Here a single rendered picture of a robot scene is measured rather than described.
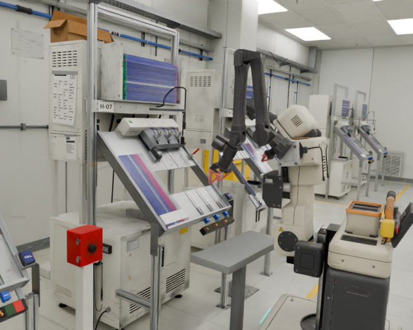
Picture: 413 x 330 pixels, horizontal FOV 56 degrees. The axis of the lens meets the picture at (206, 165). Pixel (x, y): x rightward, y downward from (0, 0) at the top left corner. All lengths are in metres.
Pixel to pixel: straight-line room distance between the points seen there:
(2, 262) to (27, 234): 2.37
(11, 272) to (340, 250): 1.28
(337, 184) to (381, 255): 5.09
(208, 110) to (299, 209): 1.84
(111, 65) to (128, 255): 1.11
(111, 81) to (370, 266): 1.67
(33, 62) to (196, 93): 1.46
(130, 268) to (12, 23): 2.31
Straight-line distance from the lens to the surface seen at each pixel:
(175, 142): 2.61
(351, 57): 10.00
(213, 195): 2.57
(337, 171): 6.78
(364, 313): 1.85
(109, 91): 2.39
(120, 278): 2.37
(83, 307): 1.99
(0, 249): 1.60
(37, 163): 3.86
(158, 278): 2.13
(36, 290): 1.64
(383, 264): 1.77
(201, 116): 3.59
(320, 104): 6.83
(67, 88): 2.51
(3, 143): 3.68
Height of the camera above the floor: 1.33
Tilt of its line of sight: 7 degrees down
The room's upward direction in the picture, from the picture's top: 2 degrees clockwise
